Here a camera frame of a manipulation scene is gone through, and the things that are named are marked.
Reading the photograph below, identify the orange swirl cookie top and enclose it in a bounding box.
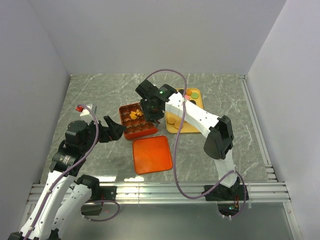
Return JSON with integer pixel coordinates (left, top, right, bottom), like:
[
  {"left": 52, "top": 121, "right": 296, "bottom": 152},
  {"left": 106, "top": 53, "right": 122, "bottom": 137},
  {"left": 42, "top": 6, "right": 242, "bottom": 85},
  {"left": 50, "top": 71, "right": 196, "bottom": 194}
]
[{"left": 135, "top": 109, "right": 144, "bottom": 117}]

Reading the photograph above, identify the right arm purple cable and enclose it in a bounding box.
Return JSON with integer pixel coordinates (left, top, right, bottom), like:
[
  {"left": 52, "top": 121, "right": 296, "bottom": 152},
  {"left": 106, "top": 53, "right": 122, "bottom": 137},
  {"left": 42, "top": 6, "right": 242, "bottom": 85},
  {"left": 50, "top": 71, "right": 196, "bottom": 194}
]
[{"left": 144, "top": 68, "right": 251, "bottom": 219}]

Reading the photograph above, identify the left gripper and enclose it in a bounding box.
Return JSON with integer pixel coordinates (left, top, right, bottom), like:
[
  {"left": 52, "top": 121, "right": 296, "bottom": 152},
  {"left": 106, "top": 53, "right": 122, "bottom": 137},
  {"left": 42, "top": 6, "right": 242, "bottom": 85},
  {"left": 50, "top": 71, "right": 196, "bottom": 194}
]
[{"left": 80, "top": 115, "right": 126, "bottom": 153}]

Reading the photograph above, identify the orange cookie tin box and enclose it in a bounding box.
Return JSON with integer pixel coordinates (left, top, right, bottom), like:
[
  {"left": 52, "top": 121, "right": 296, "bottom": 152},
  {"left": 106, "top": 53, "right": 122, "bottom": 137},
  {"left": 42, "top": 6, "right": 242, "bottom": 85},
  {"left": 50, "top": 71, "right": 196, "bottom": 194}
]
[{"left": 118, "top": 102, "right": 158, "bottom": 140}]

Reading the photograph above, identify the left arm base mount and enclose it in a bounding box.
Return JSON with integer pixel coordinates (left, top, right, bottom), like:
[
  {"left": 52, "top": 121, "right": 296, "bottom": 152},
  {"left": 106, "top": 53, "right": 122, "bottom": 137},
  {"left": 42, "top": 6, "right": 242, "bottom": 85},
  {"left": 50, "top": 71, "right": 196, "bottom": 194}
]
[{"left": 75, "top": 174, "right": 120, "bottom": 222}]

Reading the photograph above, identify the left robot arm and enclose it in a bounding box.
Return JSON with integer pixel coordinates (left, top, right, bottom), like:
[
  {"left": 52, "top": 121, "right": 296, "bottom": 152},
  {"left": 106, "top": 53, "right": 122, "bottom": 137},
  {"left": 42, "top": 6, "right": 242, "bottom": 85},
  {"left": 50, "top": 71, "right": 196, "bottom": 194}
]
[{"left": 8, "top": 116, "right": 126, "bottom": 240}]

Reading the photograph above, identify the round beige biscuit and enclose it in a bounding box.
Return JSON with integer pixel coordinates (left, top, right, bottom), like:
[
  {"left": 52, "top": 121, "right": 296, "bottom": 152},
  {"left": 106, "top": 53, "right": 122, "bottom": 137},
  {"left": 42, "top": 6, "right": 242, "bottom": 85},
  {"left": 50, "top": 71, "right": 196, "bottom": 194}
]
[
  {"left": 166, "top": 117, "right": 176, "bottom": 125},
  {"left": 174, "top": 121, "right": 184, "bottom": 130}
]

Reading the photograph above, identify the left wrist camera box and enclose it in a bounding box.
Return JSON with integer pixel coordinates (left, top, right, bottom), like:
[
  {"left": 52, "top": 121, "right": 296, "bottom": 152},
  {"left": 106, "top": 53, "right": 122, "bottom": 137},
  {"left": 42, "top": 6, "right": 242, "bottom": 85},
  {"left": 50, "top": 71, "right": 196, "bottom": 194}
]
[{"left": 75, "top": 103, "right": 97, "bottom": 122}]

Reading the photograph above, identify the green macaron cookie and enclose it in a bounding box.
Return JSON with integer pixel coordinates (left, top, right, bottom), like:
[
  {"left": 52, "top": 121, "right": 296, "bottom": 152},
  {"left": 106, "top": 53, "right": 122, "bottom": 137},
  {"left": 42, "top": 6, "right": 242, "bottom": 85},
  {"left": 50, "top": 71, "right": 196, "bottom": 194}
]
[{"left": 190, "top": 92, "right": 199, "bottom": 99}]

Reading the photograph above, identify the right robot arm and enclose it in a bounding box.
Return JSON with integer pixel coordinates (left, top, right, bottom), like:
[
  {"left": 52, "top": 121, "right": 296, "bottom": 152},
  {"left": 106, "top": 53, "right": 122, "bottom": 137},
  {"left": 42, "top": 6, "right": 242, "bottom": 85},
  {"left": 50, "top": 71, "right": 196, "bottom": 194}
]
[{"left": 135, "top": 79, "right": 238, "bottom": 200}]

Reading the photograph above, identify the orange tin lid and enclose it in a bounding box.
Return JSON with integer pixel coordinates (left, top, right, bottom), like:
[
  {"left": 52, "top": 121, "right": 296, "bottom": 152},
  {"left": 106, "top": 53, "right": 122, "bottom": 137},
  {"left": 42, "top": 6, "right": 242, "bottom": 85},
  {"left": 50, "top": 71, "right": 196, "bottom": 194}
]
[{"left": 132, "top": 135, "right": 173, "bottom": 175}]

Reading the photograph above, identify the yellow cookie tray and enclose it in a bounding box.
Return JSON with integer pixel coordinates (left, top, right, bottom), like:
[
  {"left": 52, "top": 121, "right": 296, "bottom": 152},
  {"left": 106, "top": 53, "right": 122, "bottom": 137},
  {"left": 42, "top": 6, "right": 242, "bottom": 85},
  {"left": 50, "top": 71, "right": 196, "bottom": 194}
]
[{"left": 165, "top": 88, "right": 204, "bottom": 134}]

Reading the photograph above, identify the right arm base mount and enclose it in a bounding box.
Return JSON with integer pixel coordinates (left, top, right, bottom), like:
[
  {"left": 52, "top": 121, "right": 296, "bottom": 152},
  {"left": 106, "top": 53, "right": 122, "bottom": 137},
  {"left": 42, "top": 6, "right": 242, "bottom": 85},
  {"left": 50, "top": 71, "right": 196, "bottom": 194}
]
[{"left": 204, "top": 184, "right": 249, "bottom": 202}]

